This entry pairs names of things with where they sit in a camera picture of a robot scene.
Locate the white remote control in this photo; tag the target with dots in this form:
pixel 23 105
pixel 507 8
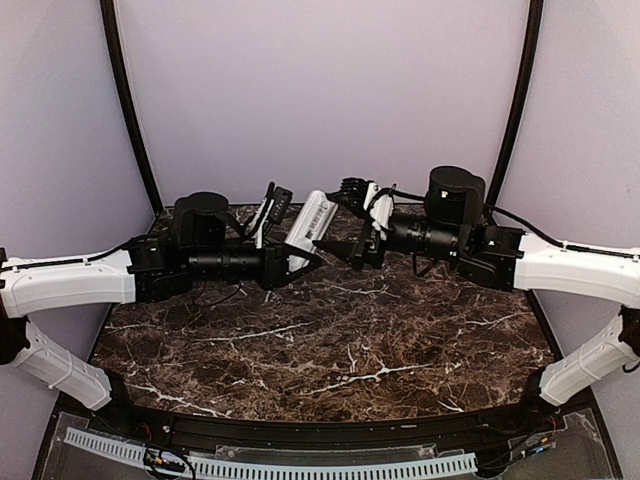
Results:
pixel 312 223

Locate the white slotted cable duct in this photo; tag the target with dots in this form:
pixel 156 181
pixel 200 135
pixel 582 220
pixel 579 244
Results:
pixel 232 462

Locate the black corner frame post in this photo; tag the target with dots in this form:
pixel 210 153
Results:
pixel 119 71
pixel 521 89

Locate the black right corner frame post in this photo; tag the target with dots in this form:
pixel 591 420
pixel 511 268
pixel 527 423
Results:
pixel 521 89

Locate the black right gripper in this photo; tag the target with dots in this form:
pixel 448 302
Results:
pixel 355 253

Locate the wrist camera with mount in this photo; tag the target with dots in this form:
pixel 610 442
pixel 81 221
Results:
pixel 270 212
pixel 379 203

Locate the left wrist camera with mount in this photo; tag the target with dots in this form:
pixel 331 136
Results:
pixel 270 212

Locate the black left corner frame post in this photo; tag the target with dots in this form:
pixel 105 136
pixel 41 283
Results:
pixel 119 71

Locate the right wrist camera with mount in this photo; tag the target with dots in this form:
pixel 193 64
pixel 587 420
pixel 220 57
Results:
pixel 379 203

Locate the black front table rail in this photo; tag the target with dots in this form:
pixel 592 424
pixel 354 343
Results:
pixel 484 429

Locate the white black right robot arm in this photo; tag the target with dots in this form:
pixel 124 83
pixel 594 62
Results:
pixel 501 258

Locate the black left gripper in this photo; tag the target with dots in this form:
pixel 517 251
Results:
pixel 276 273

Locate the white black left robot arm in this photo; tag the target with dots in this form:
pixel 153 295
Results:
pixel 204 241

